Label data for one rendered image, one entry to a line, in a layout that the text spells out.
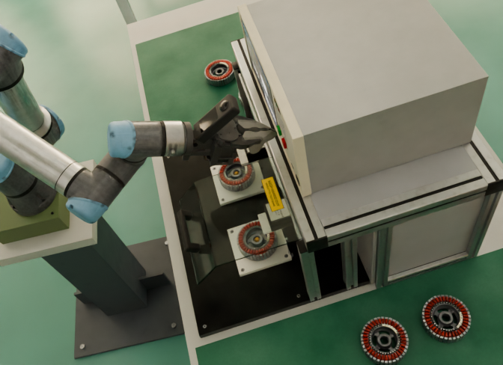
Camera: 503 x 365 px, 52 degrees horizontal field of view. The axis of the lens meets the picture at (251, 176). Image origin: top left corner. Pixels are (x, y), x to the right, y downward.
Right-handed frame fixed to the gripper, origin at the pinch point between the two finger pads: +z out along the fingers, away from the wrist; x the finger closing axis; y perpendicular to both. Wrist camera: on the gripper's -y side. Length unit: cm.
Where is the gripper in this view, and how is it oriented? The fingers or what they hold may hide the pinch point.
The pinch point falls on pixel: (272, 131)
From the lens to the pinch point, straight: 116.7
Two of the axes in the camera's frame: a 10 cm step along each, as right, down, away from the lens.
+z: 9.4, -0.4, 3.5
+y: -2.5, 6.4, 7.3
